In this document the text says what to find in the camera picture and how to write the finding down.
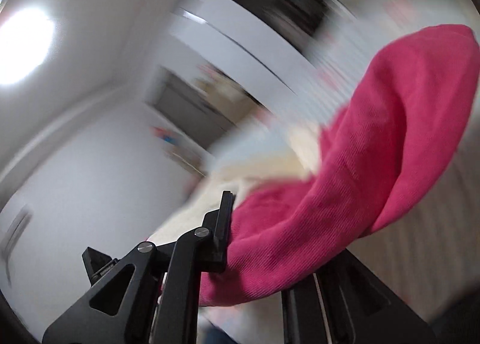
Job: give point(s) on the pink and cream sweatshirt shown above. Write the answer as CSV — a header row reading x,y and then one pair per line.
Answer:
x,y
356,164

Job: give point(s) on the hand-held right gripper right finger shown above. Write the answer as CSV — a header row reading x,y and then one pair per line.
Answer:
x,y
348,291

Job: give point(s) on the red and blue wall toy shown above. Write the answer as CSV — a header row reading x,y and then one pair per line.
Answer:
x,y
165,133

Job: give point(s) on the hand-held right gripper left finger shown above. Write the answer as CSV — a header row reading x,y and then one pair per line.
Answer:
x,y
221,231

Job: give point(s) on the round ceiling light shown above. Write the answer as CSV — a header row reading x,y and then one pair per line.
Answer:
x,y
22,44

